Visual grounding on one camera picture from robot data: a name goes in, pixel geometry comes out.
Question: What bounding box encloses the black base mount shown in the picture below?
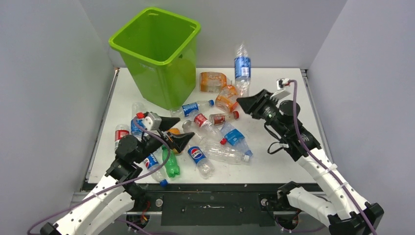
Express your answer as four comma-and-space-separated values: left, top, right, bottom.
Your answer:
122, 184, 297, 229

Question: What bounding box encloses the red label Nongfu bottle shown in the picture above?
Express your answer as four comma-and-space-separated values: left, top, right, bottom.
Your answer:
115, 124, 130, 150

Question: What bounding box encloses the green plastic bin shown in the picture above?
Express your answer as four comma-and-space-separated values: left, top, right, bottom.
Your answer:
108, 7, 201, 110

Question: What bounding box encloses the red cap tea bottle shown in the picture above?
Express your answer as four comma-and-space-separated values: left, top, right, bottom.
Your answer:
209, 111, 239, 126

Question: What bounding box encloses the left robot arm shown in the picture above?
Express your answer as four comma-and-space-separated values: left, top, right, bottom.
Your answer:
40, 112, 195, 235

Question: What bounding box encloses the small orange juice bottle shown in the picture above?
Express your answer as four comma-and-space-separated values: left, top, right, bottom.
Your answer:
168, 128, 180, 154

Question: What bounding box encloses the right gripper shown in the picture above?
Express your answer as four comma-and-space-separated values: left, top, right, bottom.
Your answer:
236, 89, 285, 136

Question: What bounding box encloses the green plastic bottle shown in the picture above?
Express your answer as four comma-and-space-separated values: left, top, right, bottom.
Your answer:
162, 145, 180, 178

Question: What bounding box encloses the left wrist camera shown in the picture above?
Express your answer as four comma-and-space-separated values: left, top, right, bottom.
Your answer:
142, 112, 162, 131

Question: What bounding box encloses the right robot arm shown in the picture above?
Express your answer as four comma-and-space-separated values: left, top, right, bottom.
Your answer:
237, 90, 384, 235

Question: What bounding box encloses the large orange label bottle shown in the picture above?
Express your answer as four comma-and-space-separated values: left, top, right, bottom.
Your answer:
199, 71, 232, 93

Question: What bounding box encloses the Pepsi bottle blue cap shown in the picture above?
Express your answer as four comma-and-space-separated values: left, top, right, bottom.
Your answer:
143, 154, 168, 187

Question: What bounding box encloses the blue label clear bottle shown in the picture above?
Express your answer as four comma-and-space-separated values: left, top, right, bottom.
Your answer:
130, 102, 146, 140

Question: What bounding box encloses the red label clear bottle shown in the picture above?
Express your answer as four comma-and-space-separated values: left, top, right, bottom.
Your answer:
193, 113, 228, 145

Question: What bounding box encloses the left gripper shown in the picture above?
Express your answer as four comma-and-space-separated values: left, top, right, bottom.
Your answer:
133, 116, 194, 164

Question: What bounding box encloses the small blue label bottle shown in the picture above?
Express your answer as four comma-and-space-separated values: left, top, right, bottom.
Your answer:
234, 44, 251, 97

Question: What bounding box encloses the crushed orange label bottle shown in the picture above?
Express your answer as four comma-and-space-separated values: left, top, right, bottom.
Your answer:
214, 85, 238, 113

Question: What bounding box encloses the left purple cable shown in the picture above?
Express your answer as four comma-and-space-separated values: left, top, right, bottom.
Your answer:
27, 112, 171, 235

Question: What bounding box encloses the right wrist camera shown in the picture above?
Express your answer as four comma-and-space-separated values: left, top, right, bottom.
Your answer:
270, 78, 290, 102

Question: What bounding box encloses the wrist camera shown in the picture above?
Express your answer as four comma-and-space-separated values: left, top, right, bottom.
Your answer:
142, 112, 162, 131
270, 78, 290, 102

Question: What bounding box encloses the Pepsi bottle blue label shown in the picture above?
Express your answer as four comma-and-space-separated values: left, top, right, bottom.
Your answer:
187, 146, 215, 179

